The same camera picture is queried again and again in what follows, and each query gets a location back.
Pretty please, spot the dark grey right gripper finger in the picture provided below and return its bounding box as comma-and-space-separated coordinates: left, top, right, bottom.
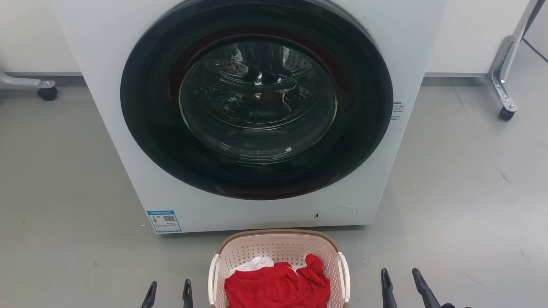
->
381, 268, 399, 308
412, 268, 443, 308

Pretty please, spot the round black glass washer door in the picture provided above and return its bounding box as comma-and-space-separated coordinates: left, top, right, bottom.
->
120, 0, 394, 201

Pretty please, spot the thin black floor cable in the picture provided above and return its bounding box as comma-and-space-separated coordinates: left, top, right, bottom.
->
523, 38, 548, 62

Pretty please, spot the blue energy label sticker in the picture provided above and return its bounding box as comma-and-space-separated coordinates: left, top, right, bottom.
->
146, 210, 182, 234

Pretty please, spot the beige perforated plastic laundry basket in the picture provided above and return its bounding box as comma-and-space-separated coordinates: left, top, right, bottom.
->
208, 229, 351, 308

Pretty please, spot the grey metal leg with caster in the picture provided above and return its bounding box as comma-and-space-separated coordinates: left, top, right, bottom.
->
485, 0, 546, 121
0, 71, 58, 101

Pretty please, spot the white front-load washing machine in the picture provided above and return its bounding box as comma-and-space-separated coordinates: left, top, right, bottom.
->
51, 0, 448, 234

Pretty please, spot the white garment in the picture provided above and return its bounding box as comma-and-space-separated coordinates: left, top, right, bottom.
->
229, 256, 307, 278

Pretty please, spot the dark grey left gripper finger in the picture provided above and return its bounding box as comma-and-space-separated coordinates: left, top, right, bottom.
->
140, 281, 158, 308
182, 279, 194, 308

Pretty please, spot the round white filter cover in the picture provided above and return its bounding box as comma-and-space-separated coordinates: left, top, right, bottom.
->
313, 204, 357, 224

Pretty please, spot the red garment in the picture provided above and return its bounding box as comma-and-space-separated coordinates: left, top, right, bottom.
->
224, 253, 331, 308

